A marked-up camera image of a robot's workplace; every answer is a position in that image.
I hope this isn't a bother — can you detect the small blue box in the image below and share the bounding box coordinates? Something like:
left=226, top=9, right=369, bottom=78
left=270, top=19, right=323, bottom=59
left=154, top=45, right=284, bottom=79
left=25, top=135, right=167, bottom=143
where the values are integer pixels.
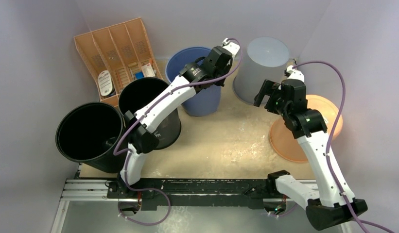
left=135, top=71, right=144, bottom=79

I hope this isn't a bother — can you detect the orange slotted organizer rack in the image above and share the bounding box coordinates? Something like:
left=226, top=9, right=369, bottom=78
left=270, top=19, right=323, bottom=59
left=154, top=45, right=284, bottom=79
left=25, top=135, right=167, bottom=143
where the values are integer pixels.
left=73, top=18, right=163, bottom=107

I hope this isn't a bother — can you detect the grey plastic bucket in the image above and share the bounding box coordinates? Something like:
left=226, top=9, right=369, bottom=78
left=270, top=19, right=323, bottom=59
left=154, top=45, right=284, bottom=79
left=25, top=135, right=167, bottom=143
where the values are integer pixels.
left=233, top=37, right=290, bottom=104

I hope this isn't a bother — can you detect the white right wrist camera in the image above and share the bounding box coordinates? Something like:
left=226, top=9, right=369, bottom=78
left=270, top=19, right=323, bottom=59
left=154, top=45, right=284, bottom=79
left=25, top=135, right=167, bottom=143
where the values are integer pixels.
left=284, top=65, right=305, bottom=83

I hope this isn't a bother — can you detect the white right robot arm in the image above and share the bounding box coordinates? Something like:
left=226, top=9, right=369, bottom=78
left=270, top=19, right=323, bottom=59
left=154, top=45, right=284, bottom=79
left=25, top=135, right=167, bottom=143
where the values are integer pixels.
left=254, top=79, right=368, bottom=231

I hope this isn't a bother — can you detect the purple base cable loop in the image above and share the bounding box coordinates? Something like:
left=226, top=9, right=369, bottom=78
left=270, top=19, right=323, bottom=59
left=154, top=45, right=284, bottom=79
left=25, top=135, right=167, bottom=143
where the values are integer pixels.
left=117, top=189, right=171, bottom=226

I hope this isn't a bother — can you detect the orange plastic bucket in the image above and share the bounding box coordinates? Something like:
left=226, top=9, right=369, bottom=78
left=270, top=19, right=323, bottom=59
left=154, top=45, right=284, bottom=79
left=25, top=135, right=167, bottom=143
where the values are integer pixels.
left=269, top=95, right=339, bottom=163

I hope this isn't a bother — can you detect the blue plastic bucket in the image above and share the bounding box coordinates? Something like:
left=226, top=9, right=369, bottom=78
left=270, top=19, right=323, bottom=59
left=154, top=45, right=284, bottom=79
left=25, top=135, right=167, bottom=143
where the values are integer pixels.
left=165, top=46, right=221, bottom=117

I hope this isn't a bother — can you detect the large black plastic bucket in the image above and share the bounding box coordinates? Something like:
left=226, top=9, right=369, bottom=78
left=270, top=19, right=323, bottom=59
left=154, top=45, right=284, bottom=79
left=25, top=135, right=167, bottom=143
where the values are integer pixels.
left=55, top=102, right=125, bottom=173

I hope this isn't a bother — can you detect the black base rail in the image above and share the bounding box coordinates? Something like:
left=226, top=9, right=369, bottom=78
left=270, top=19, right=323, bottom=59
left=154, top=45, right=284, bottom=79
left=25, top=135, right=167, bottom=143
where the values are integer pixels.
left=105, top=178, right=293, bottom=213

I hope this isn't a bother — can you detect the white red card packet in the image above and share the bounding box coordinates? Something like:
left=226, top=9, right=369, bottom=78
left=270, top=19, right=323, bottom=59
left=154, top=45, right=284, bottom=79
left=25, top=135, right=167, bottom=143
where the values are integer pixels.
left=141, top=63, right=156, bottom=77

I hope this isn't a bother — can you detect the white oval label tin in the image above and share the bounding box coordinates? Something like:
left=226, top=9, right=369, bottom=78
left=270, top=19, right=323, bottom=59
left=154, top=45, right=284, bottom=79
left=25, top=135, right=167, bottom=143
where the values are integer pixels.
left=97, top=70, right=115, bottom=98

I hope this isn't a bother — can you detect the small black plastic bucket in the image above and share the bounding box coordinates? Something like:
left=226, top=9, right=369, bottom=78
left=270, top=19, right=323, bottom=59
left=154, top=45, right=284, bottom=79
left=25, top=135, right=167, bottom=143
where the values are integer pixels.
left=118, top=77, right=182, bottom=150

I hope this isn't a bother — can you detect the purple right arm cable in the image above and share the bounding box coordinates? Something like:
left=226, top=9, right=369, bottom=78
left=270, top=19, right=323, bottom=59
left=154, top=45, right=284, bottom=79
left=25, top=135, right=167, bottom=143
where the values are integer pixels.
left=293, top=61, right=396, bottom=233

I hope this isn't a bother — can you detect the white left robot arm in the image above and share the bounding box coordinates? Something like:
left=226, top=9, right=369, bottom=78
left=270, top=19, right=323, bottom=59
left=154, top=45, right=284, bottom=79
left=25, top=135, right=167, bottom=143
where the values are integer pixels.
left=114, top=42, right=243, bottom=199

